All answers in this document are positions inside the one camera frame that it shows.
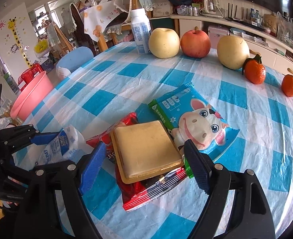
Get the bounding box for white magic day pouch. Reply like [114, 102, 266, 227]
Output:
[34, 125, 93, 166]

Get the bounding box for red milk tea bag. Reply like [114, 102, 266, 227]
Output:
[86, 112, 188, 213]

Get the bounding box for tan square box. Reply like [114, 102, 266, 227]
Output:
[111, 120, 184, 184]

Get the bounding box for cow cartoon wipes pack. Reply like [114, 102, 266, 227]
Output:
[148, 81, 240, 180]

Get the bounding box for pink plastic bucket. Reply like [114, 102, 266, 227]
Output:
[10, 71, 54, 121]

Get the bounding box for red gift boxes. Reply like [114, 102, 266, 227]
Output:
[18, 62, 43, 92]

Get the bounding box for checkered blue tablecloth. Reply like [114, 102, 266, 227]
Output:
[24, 42, 293, 238]

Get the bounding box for white cushioned seat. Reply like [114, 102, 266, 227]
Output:
[56, 66, 71, 80]

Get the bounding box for blue cushioned stool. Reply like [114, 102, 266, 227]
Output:
[56, 46, 93, 73]

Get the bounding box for light wooden chair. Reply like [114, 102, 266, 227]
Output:
[53, 23, 74, 56]

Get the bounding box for dark wooden chair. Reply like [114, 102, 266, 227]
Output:
[69, 3, 97, 56]

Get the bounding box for small tangerine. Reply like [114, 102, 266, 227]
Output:
[281, 74, 293, 97]

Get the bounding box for tangerine with leaf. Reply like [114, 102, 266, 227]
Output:
[242, 53, 266, 85]

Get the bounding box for dining table orange cloth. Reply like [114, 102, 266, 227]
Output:
[83, 1, 128, 52]

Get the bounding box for white tv cabinet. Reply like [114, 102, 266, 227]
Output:
[170, 14, 293, 75]

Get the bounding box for yellow pear right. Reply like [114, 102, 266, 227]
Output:
[217, 36, 250, 70]

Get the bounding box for yellow pear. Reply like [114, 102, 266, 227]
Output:
[217, 36, 250, 70]
[149, 27, 180, 59]

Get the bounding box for white plastic bottle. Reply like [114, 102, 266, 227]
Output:
[130, 8, 151, 55]

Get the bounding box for yellow pear left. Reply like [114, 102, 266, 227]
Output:
[149, 27, 180, 59]

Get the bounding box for red apple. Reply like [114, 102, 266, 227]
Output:
[180, 30, 211, 58]

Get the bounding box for pink storage box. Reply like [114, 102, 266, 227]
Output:
[207, 25, 229, 49]

